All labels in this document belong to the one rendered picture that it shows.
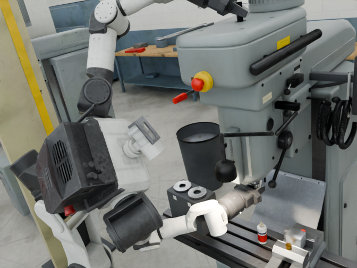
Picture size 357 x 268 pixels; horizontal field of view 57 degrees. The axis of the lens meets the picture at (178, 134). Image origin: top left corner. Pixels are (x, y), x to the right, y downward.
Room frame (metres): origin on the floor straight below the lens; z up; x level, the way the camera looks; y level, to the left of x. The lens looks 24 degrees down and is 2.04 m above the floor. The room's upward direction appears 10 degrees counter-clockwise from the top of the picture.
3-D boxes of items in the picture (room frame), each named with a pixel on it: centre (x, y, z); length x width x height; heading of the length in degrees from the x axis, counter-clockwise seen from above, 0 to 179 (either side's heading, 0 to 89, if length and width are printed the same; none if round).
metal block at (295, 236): (0.99, -0.38, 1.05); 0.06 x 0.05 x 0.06; 46
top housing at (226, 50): (1.12, -0.27, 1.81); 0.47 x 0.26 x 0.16; 135
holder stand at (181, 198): (1.35, -0.01, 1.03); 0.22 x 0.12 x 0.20; 40
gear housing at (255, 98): (1.14, -0.29, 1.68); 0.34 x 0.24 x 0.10; 135
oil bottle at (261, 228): (1.13, -0.29, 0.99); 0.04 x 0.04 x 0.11
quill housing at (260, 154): (1.12, -0.27, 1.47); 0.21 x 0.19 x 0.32; 45
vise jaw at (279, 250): (0.95, -0.34, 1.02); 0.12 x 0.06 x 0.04; 46
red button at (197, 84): (0.94, -0.08, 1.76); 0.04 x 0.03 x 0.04; 45
